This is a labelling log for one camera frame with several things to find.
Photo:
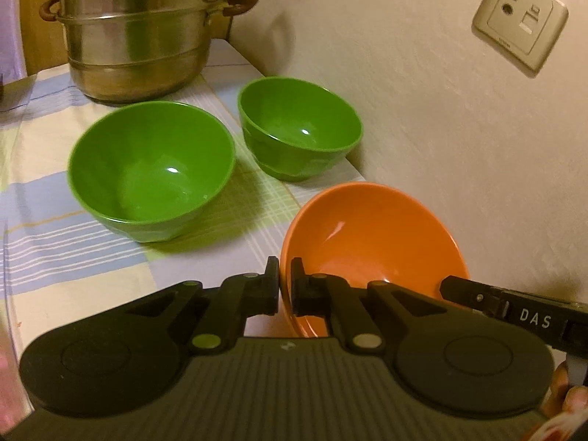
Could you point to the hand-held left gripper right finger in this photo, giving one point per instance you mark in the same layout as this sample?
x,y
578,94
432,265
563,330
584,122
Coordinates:
x,y
297,287

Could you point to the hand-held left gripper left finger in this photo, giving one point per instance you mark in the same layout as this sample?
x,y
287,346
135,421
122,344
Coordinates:
x,y
274,285

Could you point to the large green bowl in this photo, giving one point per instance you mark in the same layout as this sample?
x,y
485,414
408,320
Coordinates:
x,y
151,165

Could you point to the beige data wall socket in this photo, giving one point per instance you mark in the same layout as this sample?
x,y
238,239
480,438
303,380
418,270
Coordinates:
x,y
519,14

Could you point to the small green bowl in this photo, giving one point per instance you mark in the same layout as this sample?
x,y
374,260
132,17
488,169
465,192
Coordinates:
x,y
298,119

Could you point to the orange bowl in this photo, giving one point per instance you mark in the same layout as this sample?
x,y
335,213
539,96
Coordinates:
x,y
367,229

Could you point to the purple curtain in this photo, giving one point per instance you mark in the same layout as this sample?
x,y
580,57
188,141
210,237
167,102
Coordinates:
x,y
9,41

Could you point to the stainless steel steamer pot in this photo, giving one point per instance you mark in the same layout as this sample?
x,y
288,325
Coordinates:
x,y
138,50

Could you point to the checkered tablecloth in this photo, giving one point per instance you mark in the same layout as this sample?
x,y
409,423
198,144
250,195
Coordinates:
x,y
55,248

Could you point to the wooden door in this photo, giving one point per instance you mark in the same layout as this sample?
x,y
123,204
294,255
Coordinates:
x,y
46,48

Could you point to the person's right hand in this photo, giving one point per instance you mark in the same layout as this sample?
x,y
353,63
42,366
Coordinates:
x,y
562,393

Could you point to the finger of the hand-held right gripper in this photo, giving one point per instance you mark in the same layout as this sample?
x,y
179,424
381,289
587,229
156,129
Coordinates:
x,y
468,295

